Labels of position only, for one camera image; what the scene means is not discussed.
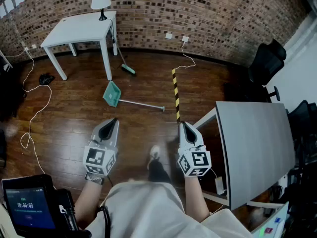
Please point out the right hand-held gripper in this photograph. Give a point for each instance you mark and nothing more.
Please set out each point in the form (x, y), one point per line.
(195, 161)

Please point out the person's right white shoe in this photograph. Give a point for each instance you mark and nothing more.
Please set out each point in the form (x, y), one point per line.
(154, 152)

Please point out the person's black trousers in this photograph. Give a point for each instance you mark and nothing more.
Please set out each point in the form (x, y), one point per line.
(158, 171)

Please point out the black patterned wristband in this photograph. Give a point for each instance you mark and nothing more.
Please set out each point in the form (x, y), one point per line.
(94, 178)

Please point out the grey desk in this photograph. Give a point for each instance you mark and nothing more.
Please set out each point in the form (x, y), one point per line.
(255, 145)

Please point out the white storage box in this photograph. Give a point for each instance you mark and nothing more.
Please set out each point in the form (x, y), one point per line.
(272, 222)

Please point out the black mesh office chair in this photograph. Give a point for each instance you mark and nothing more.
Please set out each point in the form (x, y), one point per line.
(303, 113)

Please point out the white table lamp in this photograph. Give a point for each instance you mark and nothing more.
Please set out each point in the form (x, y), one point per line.
(100, 0)

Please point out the person's left forearm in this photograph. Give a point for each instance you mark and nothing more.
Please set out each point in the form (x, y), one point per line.
(88, 202)

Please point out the white wall socket with plug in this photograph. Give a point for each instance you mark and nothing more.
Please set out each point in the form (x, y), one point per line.
(185, 38)

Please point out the black tablet with timer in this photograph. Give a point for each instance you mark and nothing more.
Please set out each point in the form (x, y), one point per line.
(27, 204)

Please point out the white square table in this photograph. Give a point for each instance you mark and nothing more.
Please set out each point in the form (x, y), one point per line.
(76, 30)

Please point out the person's beige shirt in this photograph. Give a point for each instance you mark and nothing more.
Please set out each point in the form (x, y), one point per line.
(148, 212)

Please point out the black plastic bag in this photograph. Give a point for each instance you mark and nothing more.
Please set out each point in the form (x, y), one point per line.
(46, 79)

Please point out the white power adapter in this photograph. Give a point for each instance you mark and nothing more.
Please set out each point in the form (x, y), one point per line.
(220, 185)

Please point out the yellow black striped floor tape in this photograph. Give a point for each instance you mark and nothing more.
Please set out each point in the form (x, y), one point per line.
(176, 90)

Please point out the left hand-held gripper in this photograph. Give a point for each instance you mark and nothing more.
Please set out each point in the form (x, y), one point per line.
(95, 157)

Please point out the white furniture frame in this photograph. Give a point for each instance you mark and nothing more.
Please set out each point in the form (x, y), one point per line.
(6, 62)

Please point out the black tablet mount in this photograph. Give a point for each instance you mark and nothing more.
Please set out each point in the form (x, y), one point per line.
(67, 207)

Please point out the person's right forearm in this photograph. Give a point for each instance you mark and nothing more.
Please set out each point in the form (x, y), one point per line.
(195, 197)

